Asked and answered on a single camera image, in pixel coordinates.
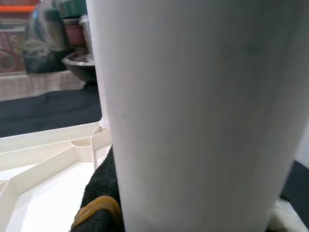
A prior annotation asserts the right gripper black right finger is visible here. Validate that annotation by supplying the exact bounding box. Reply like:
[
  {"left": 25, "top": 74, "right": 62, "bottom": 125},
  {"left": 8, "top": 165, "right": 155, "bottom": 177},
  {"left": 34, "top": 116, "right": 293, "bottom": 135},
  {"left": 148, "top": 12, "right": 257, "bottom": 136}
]
[{"left": 270, "top": 190, "right": 309, "bottom": 232}]

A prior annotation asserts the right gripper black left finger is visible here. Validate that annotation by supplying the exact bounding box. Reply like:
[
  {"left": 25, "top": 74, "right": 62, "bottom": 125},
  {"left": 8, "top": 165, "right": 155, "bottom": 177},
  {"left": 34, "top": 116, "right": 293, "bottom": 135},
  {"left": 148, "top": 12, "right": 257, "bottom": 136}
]
[{"left": 71, "top": 145, "right": 125, "bottom": 232}]

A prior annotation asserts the white plastic children table top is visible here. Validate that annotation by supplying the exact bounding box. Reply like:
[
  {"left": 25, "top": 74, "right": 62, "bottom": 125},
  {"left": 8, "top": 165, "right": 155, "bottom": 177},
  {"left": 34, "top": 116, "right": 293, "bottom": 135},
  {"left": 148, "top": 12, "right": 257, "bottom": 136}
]
[{"left": 0, "top": 120, "right": 116, "bottom": 232}]

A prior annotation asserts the yellow rubber band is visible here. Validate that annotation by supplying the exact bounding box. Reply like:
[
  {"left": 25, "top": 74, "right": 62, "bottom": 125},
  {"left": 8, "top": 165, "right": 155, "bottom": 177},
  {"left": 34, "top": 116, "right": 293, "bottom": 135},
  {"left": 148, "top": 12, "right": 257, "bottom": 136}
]
[{"left": 71, "top": 195, "right": 121, "bottom": 229}]

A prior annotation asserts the black tablecloth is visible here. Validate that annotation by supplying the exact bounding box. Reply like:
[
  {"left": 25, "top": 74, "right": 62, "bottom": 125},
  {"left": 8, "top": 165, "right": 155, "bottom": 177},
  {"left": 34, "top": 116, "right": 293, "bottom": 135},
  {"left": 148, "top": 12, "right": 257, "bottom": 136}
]
[{"left": 0, "top": 84, "right": 309, "bottom": 211}]

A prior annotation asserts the black wok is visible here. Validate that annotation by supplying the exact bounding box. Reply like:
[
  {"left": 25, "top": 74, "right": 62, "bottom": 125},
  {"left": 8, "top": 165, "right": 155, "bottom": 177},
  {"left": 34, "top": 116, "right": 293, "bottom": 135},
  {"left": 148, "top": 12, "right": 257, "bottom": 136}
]
[{"left": 61, "top": 50, "right": 97, "bottom": 84}]

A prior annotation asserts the beige cloth covered stand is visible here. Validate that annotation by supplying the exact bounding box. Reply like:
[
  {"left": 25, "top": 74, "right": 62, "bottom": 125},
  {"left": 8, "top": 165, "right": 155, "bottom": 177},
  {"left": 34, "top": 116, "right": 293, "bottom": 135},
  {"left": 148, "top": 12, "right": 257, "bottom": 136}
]
[{"left": 0, "top": 71, "right": 86, "bottom": 102}]

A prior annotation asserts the clear plastic storage box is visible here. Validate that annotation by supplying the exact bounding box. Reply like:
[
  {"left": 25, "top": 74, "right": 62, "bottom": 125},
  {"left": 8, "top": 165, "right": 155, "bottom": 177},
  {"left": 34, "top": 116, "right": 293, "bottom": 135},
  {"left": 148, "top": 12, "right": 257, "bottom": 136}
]
[{"left": 79, "top": 14, "right": 94, "bottom": 51}]

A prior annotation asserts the clear box with red label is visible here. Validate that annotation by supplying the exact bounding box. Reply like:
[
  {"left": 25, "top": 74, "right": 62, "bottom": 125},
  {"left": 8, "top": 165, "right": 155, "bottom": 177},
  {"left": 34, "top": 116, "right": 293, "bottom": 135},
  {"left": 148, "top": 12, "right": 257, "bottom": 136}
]
[{"left": 0, "top": 4, "right": 37, "bottom": 73}]

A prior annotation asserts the dark green lid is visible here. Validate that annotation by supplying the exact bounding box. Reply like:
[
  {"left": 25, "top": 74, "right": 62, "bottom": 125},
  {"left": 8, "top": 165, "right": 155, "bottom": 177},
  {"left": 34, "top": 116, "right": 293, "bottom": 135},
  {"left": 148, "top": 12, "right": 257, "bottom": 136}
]
[{"left": 59, "top": 0, "right": 88, "bottom": 19}]

